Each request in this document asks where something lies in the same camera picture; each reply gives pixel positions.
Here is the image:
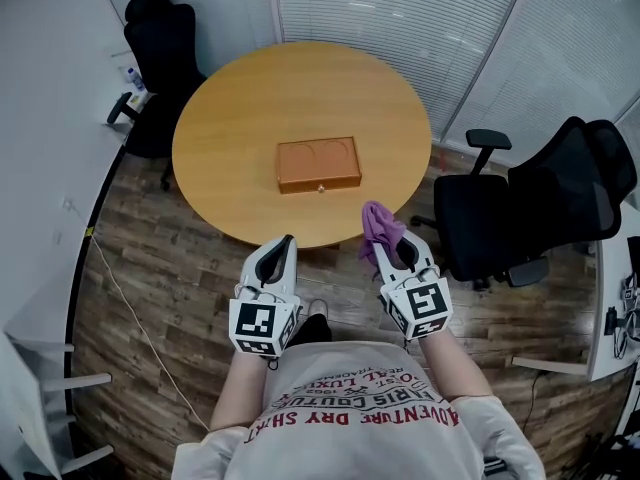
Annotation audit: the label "person's leg with shoe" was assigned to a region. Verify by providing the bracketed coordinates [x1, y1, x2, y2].
[286, 298, 334, 350]

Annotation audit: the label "brown wooden box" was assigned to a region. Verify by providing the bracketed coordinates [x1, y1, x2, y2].
[276, 136, 362, 195]

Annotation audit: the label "black mesh office chair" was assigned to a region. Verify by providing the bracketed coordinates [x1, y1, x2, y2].
[410, 115, 639, 292]

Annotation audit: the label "person's right forearm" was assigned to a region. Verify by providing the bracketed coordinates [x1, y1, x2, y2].
[418, 326, 496, 402]

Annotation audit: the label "black devices with cables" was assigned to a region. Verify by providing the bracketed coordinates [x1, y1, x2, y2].
[603, 266, 640, 360]

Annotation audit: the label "purple cloth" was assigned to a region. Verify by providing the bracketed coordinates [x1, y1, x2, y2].
[358, 200, 408, 282]

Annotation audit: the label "white printed shirt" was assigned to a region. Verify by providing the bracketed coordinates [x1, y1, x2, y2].
[171, 340, 547, 480]

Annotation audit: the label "black floor cable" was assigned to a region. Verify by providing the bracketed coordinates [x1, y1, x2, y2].
[518, 371, 542, 432]

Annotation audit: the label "white shelf rack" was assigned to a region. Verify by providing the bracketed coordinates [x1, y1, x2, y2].
[0, 317, 116, 480]

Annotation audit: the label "white floor cable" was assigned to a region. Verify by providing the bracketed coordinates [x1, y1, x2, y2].
[63, 198, 210, 431]

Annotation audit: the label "white desk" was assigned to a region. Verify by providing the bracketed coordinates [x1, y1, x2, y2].
[511, 201, 640, 383]

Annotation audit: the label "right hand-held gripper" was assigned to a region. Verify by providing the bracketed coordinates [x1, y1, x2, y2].
[371, 231, 455, 342]

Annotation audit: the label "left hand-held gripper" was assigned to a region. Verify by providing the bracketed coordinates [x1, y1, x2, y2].
[228, 234, 303, 359]

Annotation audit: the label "person's left forearm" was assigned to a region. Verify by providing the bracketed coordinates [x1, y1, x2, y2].
[209, 351, 272, 432]

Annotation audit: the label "black office chair with headrest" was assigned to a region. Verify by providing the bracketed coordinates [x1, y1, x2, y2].
[106, 0, 209, 192]

